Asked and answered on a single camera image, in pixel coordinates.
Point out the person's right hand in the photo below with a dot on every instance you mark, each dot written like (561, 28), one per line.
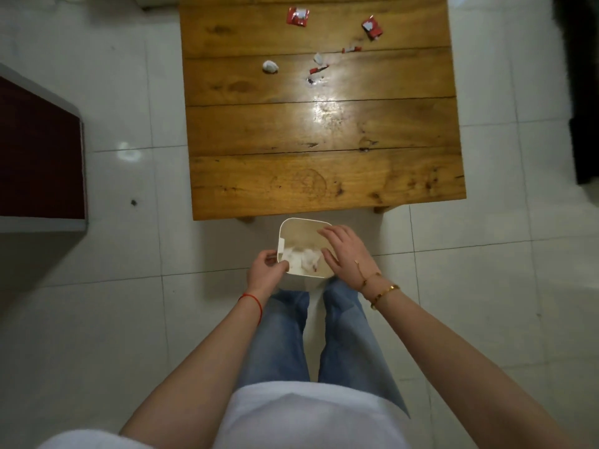
(351, 257)

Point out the person's left hand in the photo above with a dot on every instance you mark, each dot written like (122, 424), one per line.
(262, 278)

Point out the person's left fingers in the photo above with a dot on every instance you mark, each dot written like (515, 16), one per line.
(271, 258)

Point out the person's right thumb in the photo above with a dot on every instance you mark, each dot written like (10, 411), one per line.
(330, 262)

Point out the white plastic trash bin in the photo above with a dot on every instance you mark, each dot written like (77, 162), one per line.
(299, 236)

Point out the person's left forearm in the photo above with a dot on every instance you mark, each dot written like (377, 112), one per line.
(196, 369)

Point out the person's right forearm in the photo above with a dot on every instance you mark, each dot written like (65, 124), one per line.
(463, 369)

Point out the crumpled white tissue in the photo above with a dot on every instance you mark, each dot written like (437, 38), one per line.
(304, 259)

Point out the blue denim jeans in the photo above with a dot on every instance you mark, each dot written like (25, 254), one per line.
(348, 341)

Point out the wooden plank table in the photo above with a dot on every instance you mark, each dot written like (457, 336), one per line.
(323, 135)

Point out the white shirt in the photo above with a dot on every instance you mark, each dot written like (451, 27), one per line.
(304, 420)

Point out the small crumpled white paper ball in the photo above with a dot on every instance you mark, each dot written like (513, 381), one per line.
(270, 66)

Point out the small red wrapper strip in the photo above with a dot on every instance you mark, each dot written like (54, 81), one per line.
(318, 69)
(351, 49)

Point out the clear white wrapper scrap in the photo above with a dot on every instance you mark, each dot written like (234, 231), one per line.
(318, 58)

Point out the red and white wrapper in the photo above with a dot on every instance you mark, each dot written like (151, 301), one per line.
(372, 27)
(297, 16)

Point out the dark red white-framed furniture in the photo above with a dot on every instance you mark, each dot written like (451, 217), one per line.
(37, 154)

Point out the black furniture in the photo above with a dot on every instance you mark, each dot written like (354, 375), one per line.
(582, 65)

